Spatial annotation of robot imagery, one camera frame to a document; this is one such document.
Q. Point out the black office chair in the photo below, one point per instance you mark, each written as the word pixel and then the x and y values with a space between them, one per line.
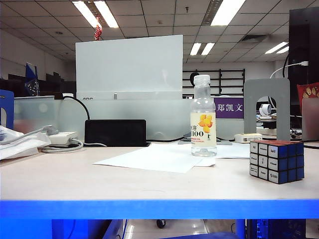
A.
pixel 194 76

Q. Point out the ceiling light panel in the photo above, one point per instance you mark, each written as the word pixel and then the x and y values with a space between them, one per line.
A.
pixel 94 13
pixel 226 12
pixel 276 47
pixel 202 48

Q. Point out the blue table frame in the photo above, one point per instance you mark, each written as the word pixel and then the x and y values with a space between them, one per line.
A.
pixel 159 209

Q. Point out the blue flag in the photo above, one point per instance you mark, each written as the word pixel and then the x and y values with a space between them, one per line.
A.
pixel 31 82

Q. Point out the white power adapter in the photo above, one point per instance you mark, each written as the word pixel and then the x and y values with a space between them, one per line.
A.
pixel 62 137

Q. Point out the black caster wheel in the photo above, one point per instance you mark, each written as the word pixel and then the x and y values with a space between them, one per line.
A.
pixel 160 223

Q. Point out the dark office cubicle partitions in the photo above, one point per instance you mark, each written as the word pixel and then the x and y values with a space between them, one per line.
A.
pixel 49 85

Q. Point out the long frosted glass partition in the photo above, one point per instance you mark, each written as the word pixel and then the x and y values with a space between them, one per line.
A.
pixel 162 117

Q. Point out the blue chair seat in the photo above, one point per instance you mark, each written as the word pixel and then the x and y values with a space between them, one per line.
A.
pixel 199 235

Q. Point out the Rubik's cube with printed stickers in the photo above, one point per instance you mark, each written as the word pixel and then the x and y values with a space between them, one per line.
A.
pixel 276 161

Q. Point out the black wall shelf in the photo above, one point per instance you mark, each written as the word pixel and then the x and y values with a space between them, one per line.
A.
pixel 220 79

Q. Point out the small white charger box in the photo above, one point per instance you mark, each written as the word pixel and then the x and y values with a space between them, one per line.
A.
pixel 248 137

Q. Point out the short frosted glass partition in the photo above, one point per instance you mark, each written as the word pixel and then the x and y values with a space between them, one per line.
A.
pixel 310 119

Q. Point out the purple name sign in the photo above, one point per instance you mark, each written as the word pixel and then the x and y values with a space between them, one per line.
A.
pixel 229 107

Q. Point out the black computer tower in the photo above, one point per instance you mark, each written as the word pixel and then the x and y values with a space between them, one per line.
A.
pixel 276 229

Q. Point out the clear bottle with yellow label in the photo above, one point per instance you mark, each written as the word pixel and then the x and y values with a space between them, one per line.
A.
pixel 203 129

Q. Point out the small white paper sheet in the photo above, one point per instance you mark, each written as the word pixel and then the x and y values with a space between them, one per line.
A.
pixel 231 150

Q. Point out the white board panel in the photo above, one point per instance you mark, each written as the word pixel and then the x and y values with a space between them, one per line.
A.
pixel 129 67

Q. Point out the small white desk fan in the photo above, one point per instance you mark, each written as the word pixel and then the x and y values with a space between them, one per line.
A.
pixel 265 109

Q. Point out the grey metal bookend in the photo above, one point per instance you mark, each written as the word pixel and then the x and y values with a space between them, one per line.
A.
pixel 249 112

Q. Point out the black rectangular box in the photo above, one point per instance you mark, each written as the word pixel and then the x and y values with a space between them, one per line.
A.
pixel 114 132

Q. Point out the red hanging ornament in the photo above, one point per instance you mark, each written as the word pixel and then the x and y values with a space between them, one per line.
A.
pixel 98 32

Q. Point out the large white paper sheet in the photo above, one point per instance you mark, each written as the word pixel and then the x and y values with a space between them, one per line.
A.
pixel 154 159

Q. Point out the tall black cabinet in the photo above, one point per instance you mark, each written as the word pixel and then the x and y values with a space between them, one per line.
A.
pixel 299 37

